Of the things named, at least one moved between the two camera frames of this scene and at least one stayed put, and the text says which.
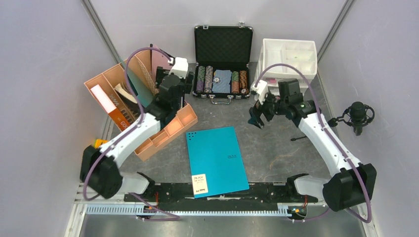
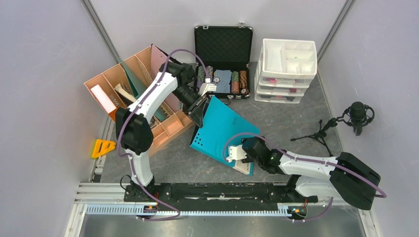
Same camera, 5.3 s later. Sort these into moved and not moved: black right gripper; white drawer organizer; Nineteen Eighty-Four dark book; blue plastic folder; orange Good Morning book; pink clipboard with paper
Moved: blue plastic folder; black right gripper
Not moved: pink clipboard with paper; orange Good Morning book; white drawer organizer; Nineteen Eighty-Four dark book
